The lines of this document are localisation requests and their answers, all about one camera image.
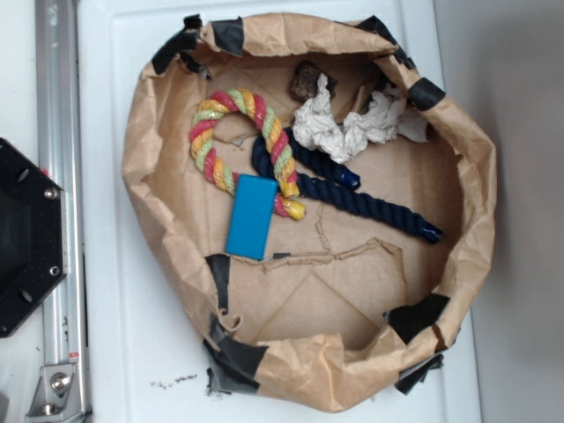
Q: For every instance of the blue rectangular block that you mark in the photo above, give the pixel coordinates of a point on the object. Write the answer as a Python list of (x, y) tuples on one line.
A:
[(251, 216)]

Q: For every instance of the dark brown rough block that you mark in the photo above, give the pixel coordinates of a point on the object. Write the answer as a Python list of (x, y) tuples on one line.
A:
[(304, 85)]

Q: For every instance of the brown paper bag bin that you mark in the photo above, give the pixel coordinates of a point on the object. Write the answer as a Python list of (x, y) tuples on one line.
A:
[(341, 305)]

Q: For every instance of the crumpled white paper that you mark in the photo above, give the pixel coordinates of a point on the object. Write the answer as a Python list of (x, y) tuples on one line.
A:
[(388, 116)]

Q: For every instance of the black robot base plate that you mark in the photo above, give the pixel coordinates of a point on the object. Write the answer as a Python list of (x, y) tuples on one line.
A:
[(32, 262)]

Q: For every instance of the metal corner bracket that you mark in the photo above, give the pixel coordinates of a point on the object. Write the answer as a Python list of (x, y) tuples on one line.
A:
[(57, 395)]

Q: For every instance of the aluminium extrusion rail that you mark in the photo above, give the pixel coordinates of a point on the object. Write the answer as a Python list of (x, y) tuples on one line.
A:
[(64, 310)]

